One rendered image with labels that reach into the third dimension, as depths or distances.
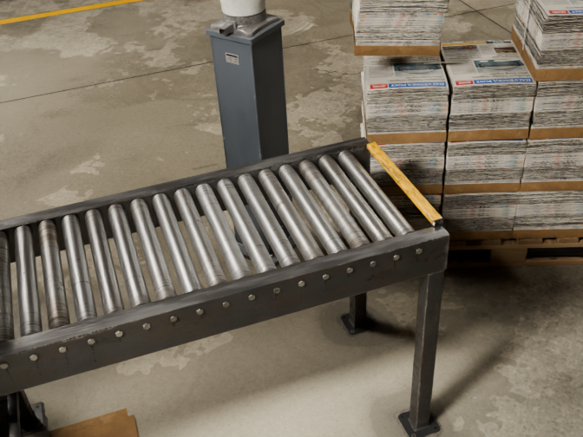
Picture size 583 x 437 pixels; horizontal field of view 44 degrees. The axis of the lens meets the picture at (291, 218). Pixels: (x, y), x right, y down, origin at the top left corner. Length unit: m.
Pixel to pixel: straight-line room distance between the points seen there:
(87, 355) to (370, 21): 1.38
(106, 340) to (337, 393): 1.05
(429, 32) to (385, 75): 0.25
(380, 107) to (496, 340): 0.95
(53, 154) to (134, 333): 2.42
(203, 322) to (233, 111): 1.16
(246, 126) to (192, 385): 0.97
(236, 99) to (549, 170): 1.19
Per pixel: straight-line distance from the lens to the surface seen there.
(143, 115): 4.29
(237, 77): 2.67
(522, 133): 2.73
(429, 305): 2.06
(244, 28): 2.58
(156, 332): 1.78
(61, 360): 1.79
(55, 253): 2.02
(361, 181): 2.12
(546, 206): 2.94
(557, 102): 2.71
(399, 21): 2.46
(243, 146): 2.81
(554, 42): 2.61
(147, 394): 2.65
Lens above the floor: 1.99
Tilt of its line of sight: 37 degrees down
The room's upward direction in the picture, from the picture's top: 4 degrees counter-clockwise
